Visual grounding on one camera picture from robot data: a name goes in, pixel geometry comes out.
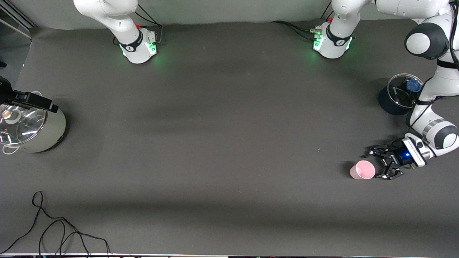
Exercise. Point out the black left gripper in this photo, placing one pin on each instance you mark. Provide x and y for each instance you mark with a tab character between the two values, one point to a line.
400	158

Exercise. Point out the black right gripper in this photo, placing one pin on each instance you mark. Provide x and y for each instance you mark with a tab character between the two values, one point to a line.
6	94

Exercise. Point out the pink cup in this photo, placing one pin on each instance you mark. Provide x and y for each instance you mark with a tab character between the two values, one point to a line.
362	171

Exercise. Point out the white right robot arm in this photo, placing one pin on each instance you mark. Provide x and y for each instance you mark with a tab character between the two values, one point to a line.
134	43

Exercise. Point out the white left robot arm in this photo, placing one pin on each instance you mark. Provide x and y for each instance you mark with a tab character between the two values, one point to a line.
439	132

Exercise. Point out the sage green pot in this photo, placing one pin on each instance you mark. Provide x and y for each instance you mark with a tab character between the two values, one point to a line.
53	130

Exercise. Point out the glass lid with metal knob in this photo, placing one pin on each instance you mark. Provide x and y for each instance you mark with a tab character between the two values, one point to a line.
25	127

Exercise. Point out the dark blue saucepan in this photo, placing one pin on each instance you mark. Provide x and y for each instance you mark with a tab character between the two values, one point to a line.
387	104

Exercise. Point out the glass lid with blue knob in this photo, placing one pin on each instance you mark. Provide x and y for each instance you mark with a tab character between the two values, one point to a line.
403	93

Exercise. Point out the grey metal frame rail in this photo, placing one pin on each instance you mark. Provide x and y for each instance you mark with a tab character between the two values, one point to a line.
18	19

